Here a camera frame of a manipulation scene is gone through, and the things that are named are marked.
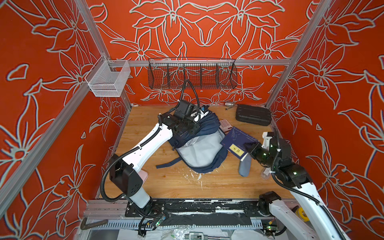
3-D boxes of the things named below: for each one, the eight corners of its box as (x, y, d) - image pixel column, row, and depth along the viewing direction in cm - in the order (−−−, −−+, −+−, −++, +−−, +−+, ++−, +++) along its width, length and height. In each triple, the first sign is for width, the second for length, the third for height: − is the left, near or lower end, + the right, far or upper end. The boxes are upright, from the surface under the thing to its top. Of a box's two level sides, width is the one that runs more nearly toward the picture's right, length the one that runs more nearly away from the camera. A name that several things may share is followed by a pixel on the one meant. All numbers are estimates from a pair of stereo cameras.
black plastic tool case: (235, 120, 111) (236, 115, 107) (236, 107, 120) (238, 102, 116) (269, 127, 106) (272, 122, 102) (268, 113, 115) (271, 108, 111)
